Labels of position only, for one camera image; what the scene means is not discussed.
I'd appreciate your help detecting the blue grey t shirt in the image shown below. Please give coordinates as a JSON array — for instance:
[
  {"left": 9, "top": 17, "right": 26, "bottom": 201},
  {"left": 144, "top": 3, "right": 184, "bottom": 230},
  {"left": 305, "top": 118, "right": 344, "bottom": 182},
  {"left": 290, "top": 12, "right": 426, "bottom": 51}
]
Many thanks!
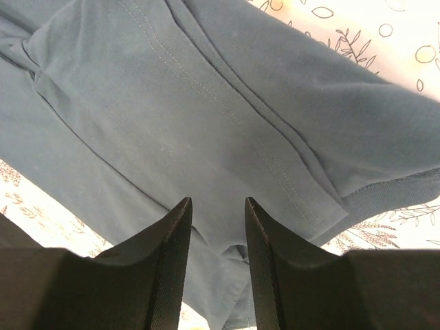
[{"left": 0, "top": 0, "right": 440, "bottom": 330}]

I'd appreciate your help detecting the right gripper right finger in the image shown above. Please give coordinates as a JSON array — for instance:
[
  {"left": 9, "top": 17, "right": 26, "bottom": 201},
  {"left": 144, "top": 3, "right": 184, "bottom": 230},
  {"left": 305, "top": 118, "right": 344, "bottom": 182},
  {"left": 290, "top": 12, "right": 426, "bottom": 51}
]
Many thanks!
[{"left": 245, "top": 198, "right": 439, "bottom": 329}]

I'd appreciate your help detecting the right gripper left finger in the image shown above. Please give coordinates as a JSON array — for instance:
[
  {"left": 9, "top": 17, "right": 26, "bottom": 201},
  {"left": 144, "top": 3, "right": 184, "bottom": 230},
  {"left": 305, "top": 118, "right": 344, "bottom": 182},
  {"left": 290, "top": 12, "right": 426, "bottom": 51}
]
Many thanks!
[{"left": 1, "top": 198, "right": 192, "bottom": 329}]

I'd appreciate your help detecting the floral table mat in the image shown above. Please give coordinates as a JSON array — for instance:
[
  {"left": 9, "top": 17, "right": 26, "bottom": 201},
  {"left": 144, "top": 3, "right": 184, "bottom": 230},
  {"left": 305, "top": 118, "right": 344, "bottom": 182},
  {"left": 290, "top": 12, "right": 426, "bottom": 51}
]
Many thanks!
[{"left": 0, "top": 0, "right": 440, "bottom": 330}]

